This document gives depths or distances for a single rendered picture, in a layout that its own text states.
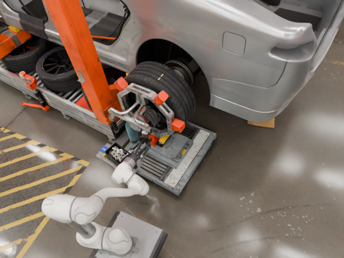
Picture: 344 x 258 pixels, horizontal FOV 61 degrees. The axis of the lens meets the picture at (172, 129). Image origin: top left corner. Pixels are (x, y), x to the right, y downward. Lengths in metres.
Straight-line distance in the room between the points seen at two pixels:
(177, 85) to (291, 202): 1.59
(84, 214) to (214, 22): 1.45
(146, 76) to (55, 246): 1.79
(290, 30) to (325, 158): 1.80
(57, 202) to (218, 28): 1.48
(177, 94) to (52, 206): 1.20
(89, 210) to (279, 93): 1.52
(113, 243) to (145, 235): 0.34
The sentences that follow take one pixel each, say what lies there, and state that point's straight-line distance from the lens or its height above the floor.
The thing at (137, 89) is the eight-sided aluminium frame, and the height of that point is 1.12.
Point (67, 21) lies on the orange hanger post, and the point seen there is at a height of 1.66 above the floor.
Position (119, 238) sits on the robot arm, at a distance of 2.19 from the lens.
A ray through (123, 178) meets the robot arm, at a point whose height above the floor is 0.84.
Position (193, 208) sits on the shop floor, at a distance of 2.92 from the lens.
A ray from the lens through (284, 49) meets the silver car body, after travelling 2.17.
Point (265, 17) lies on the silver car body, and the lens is 2.01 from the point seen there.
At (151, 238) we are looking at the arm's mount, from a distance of 2.44.
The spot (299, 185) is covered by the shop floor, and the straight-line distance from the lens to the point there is 3.19.
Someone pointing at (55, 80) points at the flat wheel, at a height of 0.48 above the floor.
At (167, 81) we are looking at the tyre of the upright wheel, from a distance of 2.30.
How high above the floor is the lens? 2.71
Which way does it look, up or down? 52 degrees down
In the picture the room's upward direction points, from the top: 7 degrees counter-clockwise
